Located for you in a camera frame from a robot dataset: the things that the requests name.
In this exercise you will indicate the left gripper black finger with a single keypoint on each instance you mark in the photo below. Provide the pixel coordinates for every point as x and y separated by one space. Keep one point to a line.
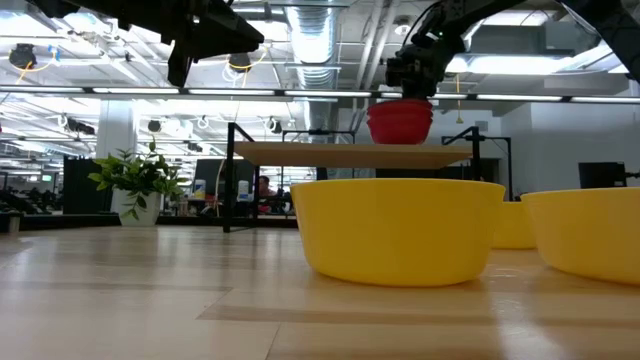
235 35

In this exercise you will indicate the red bowl floral inside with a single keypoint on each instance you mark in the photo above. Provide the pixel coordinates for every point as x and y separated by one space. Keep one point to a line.
400 107
400 121
400 135

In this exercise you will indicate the yellow plastic bowl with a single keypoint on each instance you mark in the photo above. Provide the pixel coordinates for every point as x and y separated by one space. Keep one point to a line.
590 235
515 225
400 235

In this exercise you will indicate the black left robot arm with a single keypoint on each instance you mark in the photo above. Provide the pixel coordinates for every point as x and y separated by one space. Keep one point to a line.
100 12

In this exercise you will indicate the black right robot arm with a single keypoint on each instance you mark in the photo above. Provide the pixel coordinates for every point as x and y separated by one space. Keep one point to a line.
615 30

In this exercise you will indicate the white ceiling detector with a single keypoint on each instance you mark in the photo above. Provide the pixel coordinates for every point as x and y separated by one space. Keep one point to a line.
402 29

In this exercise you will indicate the row of ceiling light strips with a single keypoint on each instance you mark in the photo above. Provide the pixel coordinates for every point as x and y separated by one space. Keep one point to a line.
230 92

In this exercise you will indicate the person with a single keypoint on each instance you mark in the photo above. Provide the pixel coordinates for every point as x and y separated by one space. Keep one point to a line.
264 186

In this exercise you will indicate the white bottle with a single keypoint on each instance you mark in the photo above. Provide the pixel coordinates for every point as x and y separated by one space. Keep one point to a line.
199 190
243 191

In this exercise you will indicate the small potted green plant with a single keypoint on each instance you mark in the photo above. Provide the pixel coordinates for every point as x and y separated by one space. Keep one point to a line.
135 210

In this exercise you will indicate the black partition panel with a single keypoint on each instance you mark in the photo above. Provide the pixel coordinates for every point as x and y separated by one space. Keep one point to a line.
80 185

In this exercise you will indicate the black ceiling camera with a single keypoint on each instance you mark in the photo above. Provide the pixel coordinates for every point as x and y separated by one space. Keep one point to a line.
240 62
22 55

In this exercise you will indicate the silver ventilation duct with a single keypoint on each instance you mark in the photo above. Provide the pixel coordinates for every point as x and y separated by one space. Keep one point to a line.
312 30

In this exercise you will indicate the wooden shelf riser black frame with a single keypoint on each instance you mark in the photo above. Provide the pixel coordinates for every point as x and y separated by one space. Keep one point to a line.
350 155

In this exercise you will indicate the black wall monitor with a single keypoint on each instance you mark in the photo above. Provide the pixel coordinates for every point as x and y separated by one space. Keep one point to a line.
602 176

